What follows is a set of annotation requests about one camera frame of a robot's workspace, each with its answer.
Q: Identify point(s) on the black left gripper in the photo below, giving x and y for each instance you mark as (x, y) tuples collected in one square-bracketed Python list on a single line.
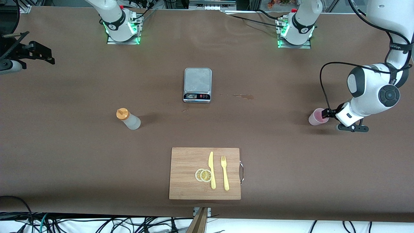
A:
[(330, 113)]

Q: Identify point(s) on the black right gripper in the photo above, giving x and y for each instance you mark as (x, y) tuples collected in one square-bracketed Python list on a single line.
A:
[(20, 51)]

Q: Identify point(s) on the pink plastic cup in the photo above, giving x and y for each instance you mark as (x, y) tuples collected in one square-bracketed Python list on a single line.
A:
[(315, 118)]

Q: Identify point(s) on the sauce bottle with orange cap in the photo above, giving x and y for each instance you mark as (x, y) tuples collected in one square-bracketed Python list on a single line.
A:
[(131, 122)]

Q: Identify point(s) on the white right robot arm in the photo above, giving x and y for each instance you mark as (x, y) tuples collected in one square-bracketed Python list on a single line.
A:
[(113, 19)]

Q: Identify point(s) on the brown table cover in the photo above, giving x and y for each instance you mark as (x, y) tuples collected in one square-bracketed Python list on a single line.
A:
[(97, 161)]

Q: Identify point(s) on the yellow plastic fork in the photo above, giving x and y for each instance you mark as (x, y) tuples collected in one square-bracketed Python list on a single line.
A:
[(225, 178)]

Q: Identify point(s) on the yellow plastic knife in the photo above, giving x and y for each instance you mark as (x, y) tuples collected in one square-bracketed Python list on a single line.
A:
[(212, 174)]

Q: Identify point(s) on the silver digital kitchen scale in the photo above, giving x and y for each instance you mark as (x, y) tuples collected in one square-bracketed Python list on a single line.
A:
[(197, 81)]

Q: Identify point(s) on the lemon slice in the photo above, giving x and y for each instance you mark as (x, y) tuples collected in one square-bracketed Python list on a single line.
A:
[(197, 175), (206, 175)]

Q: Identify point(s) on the white power strip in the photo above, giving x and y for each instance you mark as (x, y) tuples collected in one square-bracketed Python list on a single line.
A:
[(213, 8)]

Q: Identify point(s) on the wooden cutting board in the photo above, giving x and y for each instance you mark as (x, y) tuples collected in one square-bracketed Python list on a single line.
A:
[(184, 174)]

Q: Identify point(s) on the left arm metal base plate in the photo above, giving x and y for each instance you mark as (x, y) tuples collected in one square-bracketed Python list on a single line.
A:
[(307, 45)]

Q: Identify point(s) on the wooden post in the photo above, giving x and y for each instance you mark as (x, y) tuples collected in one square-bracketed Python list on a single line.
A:
[(198, 223)]

